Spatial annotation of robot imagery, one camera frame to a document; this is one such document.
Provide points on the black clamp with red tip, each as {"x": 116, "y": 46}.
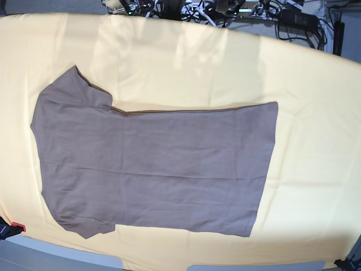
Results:
{"x": 10, "y": 230}

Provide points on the brown T-shirt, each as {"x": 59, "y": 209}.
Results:
{"x": 201, "y": 171}

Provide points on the black clamp at right corner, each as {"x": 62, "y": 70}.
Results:
{"x": 348, "y": 264}

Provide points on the black power adapter brick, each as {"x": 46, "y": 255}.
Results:
{"x": 299, "y": 20}

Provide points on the black vertical power strip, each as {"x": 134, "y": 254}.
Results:
{"x": 338, "y": 37}

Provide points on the yellow table cloth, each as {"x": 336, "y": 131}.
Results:
{"x": 310, "y": 207}

